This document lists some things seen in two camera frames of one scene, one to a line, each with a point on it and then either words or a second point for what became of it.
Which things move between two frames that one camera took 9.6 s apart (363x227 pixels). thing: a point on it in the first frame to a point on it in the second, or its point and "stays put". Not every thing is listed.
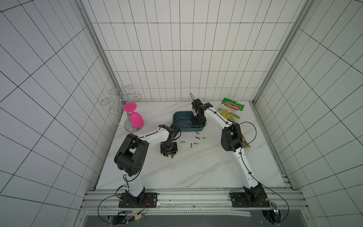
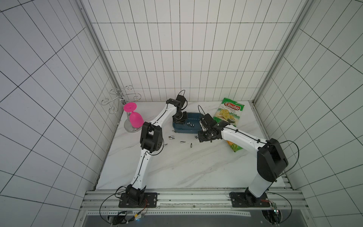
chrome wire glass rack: (120, 97) stays put
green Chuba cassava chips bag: (230, 110) stays put
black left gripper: (173, 152) to (182, 121)
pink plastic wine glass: (136, 118) stays put
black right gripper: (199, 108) to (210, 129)
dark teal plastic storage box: (183, 119) stays put
